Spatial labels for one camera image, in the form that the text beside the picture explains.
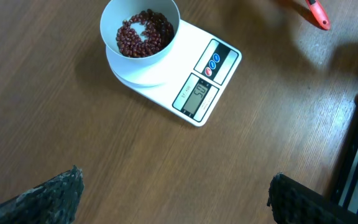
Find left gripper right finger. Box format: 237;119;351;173
267;173;358;224

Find orange measuring scoop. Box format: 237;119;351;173
306;0;331;30

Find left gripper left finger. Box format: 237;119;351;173
0;166;85;224

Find red beans in bowl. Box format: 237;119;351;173
116;9;174;58

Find white digital kitchen scale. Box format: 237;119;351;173
106;21;242;127

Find white round bowl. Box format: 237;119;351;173
99;0;180;65

